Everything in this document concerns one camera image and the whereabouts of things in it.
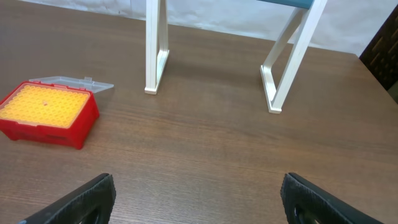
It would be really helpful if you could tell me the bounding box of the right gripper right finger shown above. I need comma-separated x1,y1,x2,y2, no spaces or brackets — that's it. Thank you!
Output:
280,172,385,224

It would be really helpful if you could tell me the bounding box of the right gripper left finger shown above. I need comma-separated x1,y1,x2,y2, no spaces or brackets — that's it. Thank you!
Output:
17,172,117,224

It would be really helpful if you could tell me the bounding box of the red and yellow tip box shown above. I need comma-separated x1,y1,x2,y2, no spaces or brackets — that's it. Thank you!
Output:
0,76,115,151

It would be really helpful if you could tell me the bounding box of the white and blue stand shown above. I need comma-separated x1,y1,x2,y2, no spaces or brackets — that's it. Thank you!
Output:
144,0,329,114

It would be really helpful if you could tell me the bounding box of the dark brown furniture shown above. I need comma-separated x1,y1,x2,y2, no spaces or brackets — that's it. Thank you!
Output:
358,4,398,104

